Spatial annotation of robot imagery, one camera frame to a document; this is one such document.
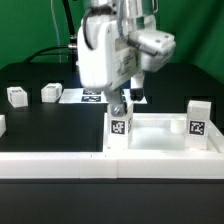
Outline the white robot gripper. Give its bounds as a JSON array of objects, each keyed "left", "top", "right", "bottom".
[{"left": 77, "top": 16, "right": 145, "bottom": 116}]

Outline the white square table top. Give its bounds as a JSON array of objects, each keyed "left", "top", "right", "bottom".
[{"left": 103, "top": 113, "right": 224, "bottom": 153}]

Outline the white sheet with tag markers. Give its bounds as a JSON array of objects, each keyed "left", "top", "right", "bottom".
[{"left": 58, "top": 88, "right": 148, "bottom": 105}]

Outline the white U-shaped obstacle fence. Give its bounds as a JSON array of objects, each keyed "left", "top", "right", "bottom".
[{"left": 0, "top": 115, "right": 224, "bottom": 180}]

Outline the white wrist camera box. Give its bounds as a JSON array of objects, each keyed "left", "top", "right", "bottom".
[{"left": 132, "top": 29, "right": 176, "bottom": 72}]

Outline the black cable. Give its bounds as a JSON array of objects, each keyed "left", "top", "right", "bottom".
[{"left": 22, "top": 0, "right": 82, "bottom": 64}]

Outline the grey thin cable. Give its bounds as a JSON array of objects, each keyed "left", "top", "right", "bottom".
[{"left": 50, "top": 0, "right": 63, "bottom": 64}]

